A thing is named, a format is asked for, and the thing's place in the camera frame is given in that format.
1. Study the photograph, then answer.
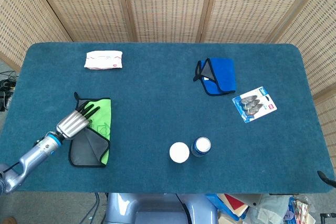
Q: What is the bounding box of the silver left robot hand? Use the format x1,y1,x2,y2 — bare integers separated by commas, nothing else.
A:
56,101,101,141

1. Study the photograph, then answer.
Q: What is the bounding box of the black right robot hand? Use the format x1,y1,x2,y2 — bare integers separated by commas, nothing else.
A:
317,170,336,187

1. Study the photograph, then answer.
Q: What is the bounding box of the grey and green cloth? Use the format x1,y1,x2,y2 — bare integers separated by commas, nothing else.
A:
68,91,112,168

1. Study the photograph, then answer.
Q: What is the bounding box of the blue cloth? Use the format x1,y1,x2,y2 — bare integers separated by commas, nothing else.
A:
193,57,237,97

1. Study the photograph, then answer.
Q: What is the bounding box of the crumpled clear plastic bag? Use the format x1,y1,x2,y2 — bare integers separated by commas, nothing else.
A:
245,195,291,224

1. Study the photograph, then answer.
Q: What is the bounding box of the pink and white tissue pack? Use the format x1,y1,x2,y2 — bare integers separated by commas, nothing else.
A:
83,50,124,71

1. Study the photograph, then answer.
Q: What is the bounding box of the teal felt covered table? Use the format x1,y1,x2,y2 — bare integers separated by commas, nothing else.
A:
0,41,336,195

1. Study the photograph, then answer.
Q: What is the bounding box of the red book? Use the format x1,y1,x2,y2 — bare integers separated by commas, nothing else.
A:
223,194,249,219

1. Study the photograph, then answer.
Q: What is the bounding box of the blister pack of metal hooks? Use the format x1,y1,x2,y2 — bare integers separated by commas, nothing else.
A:
232,86,278,124

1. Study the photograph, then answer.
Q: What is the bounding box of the white paper cup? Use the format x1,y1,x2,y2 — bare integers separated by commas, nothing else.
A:
169,142,190,163

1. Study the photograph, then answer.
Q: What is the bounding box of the grey robot torso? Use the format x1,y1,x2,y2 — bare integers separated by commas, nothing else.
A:
104,193,220,224

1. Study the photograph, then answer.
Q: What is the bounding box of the blue and white drink can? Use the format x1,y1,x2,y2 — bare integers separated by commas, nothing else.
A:
191,136,212,158

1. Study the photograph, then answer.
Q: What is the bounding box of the woven bamboo folding screen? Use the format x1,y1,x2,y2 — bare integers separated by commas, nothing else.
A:
0,0,336,162

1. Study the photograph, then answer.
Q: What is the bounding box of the black floor cable bundle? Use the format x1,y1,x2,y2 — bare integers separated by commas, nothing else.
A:
0,70,19,112

